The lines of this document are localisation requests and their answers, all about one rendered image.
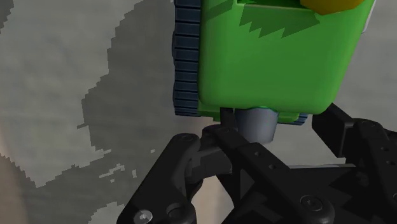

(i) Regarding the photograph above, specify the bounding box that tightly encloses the green toy tracked vehicle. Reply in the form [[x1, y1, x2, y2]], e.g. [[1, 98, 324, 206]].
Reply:
[[171, 0, 378, 146]]

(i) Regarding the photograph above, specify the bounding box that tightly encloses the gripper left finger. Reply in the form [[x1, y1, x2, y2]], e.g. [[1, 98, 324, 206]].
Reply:
[[116, 107, 291, 224]]

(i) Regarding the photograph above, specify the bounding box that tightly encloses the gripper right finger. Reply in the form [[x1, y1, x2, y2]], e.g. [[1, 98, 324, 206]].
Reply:
[[311, 102, 397, 224]]

